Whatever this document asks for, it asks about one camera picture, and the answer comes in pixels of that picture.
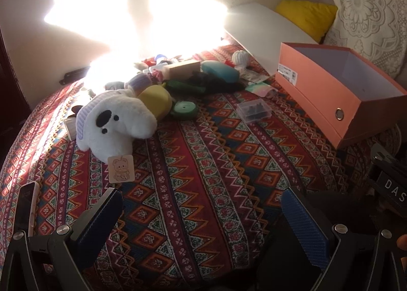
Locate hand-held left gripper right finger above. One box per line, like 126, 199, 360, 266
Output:
281, 187, 407, 291

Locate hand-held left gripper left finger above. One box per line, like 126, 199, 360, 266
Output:
0, 187, 124, 291

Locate orange cardboard box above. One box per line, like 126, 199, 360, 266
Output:
274, 42, 407, 149

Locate green tape roll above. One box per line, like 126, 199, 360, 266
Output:
170, 100, 198, 121

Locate purple plush flower pot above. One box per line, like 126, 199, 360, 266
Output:
124, 73, 153, 95

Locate pastel striped cup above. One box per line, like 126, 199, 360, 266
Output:
246, 83, 277, 98

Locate black cloth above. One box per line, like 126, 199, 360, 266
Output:
187, 72, 247, 95

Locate desktop with patterned red cloth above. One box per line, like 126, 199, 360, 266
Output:
0, 44, 403, 291

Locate beige paper hang tag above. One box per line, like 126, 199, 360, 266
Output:
107, 153, 133, 183

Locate white plush dog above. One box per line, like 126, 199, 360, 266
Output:
75, 89, 158, 163

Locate clear plastic box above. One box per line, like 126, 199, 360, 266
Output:
237, 99, 272, 124

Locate black bar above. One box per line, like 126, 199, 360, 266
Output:
59, 67, 91, 85

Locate green mesh item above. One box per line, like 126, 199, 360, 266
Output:
164, 80, 207, 96

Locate small white packet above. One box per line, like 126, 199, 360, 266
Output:
240, 67, 269, 83

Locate brown and white carton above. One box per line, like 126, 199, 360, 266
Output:
164, 60, 201, 80

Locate teal case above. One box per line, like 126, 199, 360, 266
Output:
201, 60, 240, 83

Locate white lace pillow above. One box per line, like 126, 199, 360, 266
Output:
307, 0, 407, 79

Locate white knitted ball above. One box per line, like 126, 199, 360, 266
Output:
231, 50, 250, 67

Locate yellow pillow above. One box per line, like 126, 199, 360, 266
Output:
275, 0, 338, 44

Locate white box lid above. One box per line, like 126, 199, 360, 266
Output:
223, 3, 319, 75

